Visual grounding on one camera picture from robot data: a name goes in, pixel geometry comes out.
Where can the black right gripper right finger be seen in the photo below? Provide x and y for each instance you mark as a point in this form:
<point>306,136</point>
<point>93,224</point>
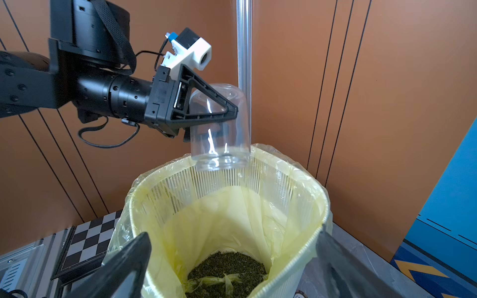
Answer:
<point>347,276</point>

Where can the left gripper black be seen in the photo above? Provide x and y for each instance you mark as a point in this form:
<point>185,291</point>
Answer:
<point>187,101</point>

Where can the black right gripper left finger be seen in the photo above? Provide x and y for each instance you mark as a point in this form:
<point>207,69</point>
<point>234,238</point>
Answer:
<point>122,276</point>

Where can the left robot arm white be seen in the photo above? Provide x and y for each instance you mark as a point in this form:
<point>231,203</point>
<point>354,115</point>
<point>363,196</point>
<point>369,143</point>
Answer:
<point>92,64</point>

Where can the black white checkerboard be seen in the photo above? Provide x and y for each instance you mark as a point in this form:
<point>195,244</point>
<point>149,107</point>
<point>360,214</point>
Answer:
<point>85,248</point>

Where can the cream waste basket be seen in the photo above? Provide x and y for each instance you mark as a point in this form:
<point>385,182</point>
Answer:
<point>231,208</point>

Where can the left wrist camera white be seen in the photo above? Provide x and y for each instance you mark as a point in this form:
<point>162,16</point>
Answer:
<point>189,49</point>

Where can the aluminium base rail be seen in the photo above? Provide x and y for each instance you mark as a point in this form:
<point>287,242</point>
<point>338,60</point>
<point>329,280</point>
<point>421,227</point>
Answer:
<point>30,268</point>

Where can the aluminium corner post left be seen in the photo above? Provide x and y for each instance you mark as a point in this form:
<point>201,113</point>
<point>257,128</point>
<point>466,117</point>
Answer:
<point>244,53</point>

